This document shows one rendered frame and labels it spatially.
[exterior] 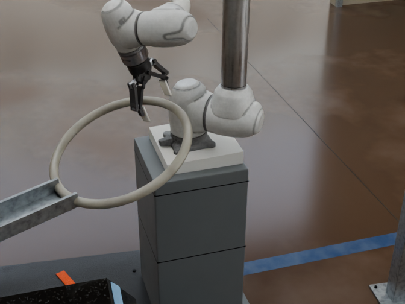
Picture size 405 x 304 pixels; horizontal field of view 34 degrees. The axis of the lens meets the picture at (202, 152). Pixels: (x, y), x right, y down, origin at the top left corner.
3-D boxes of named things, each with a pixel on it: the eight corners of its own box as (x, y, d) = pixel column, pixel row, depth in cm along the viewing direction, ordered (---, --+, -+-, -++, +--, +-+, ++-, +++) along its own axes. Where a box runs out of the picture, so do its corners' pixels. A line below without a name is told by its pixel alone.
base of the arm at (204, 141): (153, 136, 282) (152, 125, 279) (202, 126, 288) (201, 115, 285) (166, 157, 268) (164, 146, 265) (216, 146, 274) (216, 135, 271)
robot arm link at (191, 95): (179, 116, 284) (176, 70, 273) (218, 124, 278) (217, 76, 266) (162, 134, 272) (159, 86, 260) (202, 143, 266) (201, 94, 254)
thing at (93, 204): (108, 237, 190) (104, 230, 188) (25, 169, 222) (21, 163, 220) (224, 133, 208) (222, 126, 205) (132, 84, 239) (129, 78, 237)
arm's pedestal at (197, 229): (129, 271, 336) (120, 133, 296) (222, 253, 348) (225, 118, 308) (151, 342, 294) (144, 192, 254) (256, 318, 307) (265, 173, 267)
